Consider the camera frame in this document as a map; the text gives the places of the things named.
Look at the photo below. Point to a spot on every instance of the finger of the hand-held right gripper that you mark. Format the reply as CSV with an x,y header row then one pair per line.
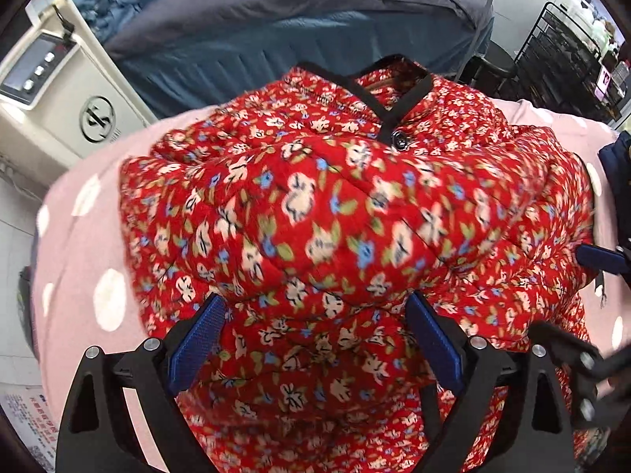
x,y
604,258
567,345

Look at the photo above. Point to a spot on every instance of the printed wall poster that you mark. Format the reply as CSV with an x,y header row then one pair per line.
x,y
32,423

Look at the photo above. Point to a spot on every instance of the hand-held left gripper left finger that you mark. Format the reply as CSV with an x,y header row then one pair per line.
x,y
197,340

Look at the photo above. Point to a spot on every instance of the navy garment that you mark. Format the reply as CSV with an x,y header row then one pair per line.
x,y
618,167

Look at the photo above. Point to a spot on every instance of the white machine with round logo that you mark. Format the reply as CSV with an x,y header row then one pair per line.
x,y
64,98

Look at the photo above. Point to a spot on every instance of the blue padded bed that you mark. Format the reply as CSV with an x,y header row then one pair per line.
x,y
305,54

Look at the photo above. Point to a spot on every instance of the red floral quilted jacket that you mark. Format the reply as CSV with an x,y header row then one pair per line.
x,y
345,217

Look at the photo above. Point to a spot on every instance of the pink polka-dot blanket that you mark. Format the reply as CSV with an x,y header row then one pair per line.
x,y
74,236

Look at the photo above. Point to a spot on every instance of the white plastic bags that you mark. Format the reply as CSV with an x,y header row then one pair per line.
x,y
591,22

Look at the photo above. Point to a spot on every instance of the black stool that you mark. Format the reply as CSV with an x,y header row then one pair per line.
x,y
493,66

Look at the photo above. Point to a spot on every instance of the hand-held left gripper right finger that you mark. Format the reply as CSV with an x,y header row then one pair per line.
x,y
436,350

